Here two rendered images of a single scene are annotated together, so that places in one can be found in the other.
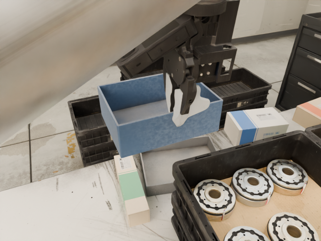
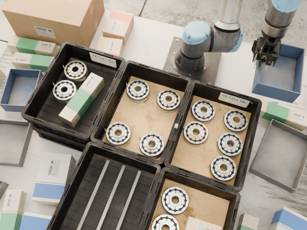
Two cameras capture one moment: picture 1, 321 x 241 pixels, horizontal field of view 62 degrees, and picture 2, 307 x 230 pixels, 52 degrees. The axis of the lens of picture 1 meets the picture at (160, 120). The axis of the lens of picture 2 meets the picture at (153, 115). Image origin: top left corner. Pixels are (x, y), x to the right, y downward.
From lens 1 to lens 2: 1.15 m
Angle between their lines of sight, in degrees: 71
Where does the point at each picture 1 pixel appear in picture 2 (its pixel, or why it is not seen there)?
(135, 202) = (264, 105)
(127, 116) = (287, 66)
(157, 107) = (287, 82)
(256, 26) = not seen: outside the picture
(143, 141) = not seen: hidden behind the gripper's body
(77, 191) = not seen: hidden behind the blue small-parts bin
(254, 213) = (215, 134)
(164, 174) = (280, 143)
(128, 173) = (287, 113)
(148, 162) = (297, 141)
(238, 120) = (296, 217)
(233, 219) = (219, 123)
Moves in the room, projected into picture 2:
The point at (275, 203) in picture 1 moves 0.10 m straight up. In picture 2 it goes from (213, 149) to (218, 141)
